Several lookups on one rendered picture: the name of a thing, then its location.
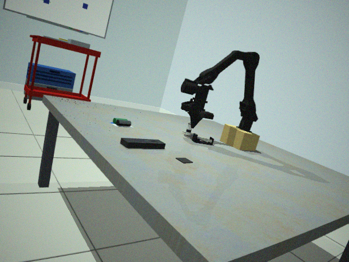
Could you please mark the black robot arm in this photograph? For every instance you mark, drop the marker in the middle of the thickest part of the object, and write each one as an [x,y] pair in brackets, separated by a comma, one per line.
[247,105]

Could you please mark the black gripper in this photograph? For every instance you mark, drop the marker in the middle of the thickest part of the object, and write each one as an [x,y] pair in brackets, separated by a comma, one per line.
[197,116]

